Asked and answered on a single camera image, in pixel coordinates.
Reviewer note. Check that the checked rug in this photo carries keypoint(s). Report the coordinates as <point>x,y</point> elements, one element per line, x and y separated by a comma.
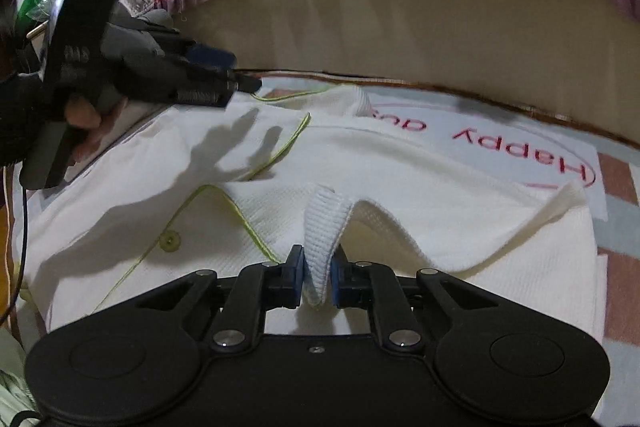
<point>620,207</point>

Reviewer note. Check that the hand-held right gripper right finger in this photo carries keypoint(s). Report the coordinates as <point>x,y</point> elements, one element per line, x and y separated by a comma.
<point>336,279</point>

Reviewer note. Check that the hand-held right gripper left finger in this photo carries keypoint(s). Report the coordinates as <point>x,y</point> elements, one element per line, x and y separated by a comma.
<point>298,274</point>

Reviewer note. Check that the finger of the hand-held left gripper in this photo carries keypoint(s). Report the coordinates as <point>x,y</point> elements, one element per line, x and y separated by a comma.
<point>210,56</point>
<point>220,89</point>

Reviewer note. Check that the white cardigan green trim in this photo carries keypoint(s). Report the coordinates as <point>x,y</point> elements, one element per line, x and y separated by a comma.
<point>400,187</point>

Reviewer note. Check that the person's left hand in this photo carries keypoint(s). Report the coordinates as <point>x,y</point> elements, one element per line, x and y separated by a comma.
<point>82,114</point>

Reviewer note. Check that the beige bed base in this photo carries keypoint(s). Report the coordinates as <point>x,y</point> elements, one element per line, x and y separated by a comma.
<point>400,17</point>

